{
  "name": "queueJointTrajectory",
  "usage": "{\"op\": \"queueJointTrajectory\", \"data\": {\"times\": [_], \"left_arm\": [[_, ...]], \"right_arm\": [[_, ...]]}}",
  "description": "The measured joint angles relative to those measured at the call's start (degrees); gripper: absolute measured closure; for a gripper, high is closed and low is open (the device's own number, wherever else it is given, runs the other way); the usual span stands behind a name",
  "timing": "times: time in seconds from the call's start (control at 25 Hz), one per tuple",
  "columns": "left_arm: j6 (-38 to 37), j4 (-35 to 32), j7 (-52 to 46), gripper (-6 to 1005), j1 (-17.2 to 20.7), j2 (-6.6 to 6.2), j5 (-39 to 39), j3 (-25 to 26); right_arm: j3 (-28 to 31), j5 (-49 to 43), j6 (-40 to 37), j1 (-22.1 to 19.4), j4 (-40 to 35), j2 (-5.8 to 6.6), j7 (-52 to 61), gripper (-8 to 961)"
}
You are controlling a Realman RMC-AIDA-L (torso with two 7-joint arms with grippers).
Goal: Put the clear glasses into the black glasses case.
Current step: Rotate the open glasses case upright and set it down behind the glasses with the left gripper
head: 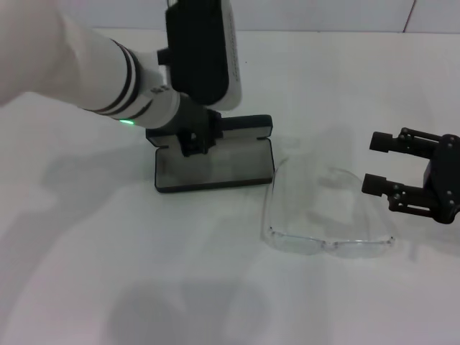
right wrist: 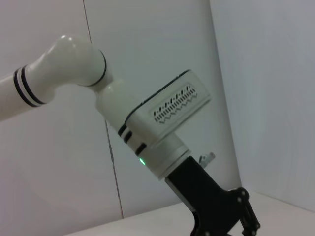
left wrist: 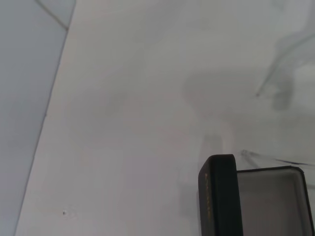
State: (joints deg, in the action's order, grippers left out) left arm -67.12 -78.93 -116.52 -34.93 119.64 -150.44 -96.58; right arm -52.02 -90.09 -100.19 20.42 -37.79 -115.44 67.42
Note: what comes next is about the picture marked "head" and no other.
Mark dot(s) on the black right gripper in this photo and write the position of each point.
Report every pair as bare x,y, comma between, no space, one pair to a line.
447,179

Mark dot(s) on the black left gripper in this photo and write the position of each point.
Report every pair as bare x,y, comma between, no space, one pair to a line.
194,118

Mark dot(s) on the black glasses case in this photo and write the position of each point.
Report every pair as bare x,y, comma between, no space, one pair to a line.
215,169

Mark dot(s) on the clear white glasses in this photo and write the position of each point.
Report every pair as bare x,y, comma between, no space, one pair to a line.
305,245

